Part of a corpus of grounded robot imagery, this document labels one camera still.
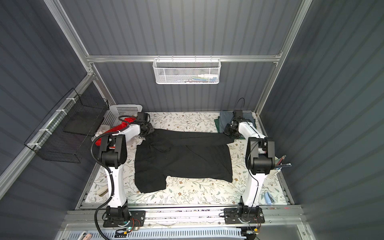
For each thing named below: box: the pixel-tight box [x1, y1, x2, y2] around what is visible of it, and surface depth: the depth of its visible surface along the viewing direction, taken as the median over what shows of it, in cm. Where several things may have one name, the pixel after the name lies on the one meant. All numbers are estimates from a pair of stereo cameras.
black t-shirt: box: [134, 129, 234, 194], surface depth 96 cm
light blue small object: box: [264, 191, 275, 205], surface depth 79 cm
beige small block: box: [96, 185, 109, 197], surface depth 82 cm
